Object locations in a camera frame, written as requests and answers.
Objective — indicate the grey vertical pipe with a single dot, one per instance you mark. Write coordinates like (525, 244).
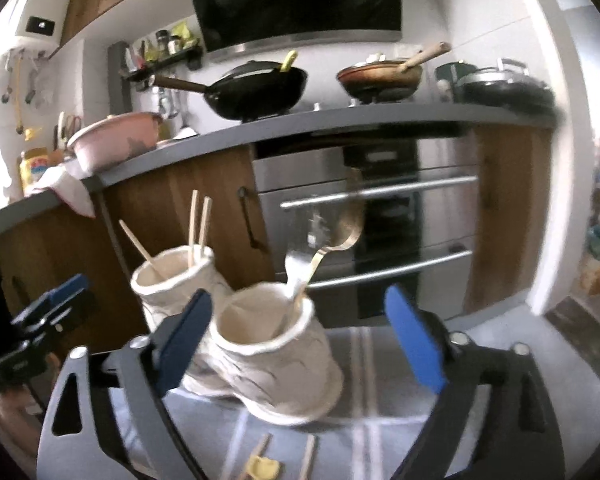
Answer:
(119, 85)

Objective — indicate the brown frying pan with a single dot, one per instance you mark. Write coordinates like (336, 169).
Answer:
(380, 77)

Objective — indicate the black range hood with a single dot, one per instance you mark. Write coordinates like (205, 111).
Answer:
(290, 0)

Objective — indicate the gold fork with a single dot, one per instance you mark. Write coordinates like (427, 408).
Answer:
(352, 230)

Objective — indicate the yellow jar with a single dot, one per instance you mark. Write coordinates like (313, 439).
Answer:
(32, 167)

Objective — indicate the wooden base cabinet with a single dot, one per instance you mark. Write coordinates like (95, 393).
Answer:
(180, 195)
(510, 210)

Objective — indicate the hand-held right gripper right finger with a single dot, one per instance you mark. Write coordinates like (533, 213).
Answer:
(415, 340)

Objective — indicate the dark door mat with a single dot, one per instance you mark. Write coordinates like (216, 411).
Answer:
(580, 330)

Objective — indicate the black spice rack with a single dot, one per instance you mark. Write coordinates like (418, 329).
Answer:
(180, 57)

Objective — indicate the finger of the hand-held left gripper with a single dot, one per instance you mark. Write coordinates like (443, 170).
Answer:
(55, 297)
(67, 315)

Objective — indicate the stainless steel oven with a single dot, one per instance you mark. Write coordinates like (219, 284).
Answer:
(290, 175)

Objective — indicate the black wok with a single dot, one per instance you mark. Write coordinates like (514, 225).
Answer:
(260, 92)

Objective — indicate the pink pot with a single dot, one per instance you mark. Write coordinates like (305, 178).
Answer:
(115, 142)

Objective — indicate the row of seasoning bottles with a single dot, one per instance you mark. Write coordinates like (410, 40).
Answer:
(162, 42)

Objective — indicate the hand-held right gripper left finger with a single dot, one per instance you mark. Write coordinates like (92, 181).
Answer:
(185, 340)

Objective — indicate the dark green kettle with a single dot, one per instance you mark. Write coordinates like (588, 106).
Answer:
(447, 72)

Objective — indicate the hanging metal ladle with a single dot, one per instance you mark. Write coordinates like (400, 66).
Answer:
(170, 105)

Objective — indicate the scissors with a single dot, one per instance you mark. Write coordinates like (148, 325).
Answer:
(70, 125)

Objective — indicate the silver fork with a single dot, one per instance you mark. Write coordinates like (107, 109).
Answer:
(295, 267)

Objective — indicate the black electric cooker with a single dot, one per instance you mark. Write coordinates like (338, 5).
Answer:
(505, 90)

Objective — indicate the yellow plastic spoon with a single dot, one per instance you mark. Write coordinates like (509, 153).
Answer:
(257, 452)

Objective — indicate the white water heater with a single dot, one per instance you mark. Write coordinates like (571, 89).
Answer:
(40, 5)

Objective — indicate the white towel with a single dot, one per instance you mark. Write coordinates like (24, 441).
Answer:
(70, 187)

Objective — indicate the white floral ceramic utensil holder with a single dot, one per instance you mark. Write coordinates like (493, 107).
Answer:
(280, 355)

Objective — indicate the yellow cooking spatula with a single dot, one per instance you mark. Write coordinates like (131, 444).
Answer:
(289, 59)

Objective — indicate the blue striped tablecloth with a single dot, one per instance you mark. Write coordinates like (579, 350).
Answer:
(380, 410)

